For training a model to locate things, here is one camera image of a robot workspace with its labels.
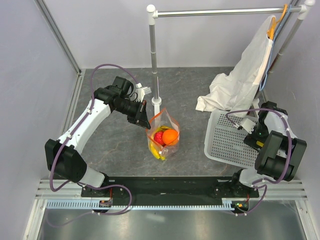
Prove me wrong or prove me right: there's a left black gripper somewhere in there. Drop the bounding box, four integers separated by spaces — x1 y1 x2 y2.
115 99 151 130

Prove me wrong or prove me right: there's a red apple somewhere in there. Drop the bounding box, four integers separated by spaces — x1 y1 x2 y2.
153 131 165 146

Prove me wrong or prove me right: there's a clear orange-zipper zip bag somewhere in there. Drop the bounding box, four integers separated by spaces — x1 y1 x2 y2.
146 108 180 161

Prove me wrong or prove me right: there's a yellow banana bunch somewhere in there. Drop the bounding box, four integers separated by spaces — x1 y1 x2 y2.
147 125 170 161

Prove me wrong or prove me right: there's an orange fruit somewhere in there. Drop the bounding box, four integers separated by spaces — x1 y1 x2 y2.
162 129 179 146

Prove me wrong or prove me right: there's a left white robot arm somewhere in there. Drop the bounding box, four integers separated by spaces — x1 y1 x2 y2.
44 76 151 197

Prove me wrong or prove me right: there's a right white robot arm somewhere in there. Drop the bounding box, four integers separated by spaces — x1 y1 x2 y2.
229 101 307 197

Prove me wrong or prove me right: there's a white plastic basket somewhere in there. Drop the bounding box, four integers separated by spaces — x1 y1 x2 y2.
204 110 258 169

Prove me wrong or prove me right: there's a white cloth garment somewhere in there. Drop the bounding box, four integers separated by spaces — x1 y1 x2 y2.
195 15 276 112

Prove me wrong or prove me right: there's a blue clothes hanger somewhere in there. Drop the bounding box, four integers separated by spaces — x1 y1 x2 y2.
258 4 292 93

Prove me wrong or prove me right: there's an orange clothes hanger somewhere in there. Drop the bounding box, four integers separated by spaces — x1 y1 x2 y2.
267 4 288 40

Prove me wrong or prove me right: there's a metal clothes rack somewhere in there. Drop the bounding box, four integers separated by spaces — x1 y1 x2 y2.
146 0 316 115

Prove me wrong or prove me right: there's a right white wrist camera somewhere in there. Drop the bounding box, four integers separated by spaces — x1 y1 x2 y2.
237 118 256 134

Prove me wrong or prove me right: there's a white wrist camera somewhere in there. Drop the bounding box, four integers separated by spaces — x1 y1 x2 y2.
237 118 256 134
135 83 152 102

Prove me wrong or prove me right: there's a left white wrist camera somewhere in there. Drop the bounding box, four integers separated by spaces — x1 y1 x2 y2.
135 83 152 102

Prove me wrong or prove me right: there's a white slotted cable duct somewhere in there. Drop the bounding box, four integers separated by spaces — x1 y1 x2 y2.
46 199 236 211

